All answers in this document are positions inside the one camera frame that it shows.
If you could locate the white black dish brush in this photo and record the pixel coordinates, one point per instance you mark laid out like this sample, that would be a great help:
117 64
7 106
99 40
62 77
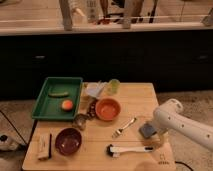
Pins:
115 151

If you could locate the small metal cup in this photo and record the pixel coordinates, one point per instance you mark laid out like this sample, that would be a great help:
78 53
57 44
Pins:
80 121

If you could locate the orange red bowl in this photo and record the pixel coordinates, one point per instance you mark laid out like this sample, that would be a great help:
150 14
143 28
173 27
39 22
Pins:
107 109

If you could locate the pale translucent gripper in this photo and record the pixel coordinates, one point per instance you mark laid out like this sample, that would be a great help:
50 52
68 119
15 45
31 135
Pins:
163 137

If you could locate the grey device on floor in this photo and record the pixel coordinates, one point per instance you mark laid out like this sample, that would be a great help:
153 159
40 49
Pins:
9 144

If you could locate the white folded cloth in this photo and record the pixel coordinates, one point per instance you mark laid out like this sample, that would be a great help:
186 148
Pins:
94 89

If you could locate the orange peach toy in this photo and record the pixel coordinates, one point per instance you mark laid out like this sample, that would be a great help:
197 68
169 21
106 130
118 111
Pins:
67 105

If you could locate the wooden table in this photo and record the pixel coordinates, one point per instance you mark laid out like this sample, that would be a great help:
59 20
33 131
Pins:
137 100

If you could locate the dark brown grape bunch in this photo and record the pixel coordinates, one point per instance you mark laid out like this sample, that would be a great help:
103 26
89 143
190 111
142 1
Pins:
91 110

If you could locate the green plastic tray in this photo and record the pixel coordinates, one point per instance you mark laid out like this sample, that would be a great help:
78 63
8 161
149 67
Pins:
49 108

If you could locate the blue grey sponge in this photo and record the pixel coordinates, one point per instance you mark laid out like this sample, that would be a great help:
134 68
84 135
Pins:
147 130

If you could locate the dark maroon bowl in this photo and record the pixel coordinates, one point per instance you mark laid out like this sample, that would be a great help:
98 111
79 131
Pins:
68 141

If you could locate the wooden block with black strip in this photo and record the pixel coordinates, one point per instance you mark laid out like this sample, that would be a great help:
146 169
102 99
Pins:
44 146

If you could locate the green cucumber toy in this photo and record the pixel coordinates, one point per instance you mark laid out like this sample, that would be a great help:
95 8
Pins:
58 95

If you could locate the light green plastic cup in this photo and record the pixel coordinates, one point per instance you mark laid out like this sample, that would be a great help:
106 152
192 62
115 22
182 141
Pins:
113 86

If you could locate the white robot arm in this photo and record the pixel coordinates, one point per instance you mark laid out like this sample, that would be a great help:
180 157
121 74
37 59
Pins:
168 116

